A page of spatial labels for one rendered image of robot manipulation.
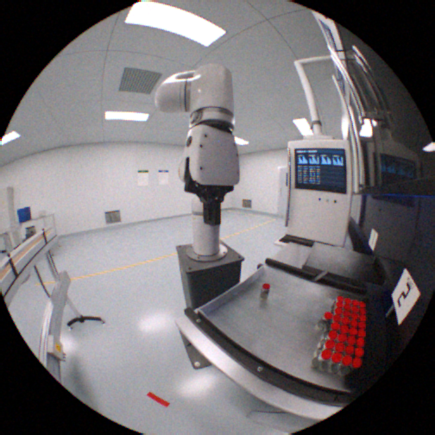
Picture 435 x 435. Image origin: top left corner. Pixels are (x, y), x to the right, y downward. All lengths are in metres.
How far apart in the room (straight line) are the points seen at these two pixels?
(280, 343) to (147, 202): 5.09
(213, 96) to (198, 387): 1.32
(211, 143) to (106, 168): 4.92
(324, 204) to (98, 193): 5.22
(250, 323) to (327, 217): 0.89
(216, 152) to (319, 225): 0.95
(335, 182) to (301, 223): 0.40
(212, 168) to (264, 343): 0.33
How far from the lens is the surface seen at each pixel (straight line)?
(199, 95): 0.27
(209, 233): 0.55
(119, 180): 5.02
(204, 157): 0.21
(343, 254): 0.75
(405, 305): 0.32
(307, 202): 1.07
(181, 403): 1.17
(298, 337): 0.33
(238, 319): 0.33
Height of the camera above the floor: 1.15
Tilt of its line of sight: 12 degrees down
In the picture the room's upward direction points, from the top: straight up
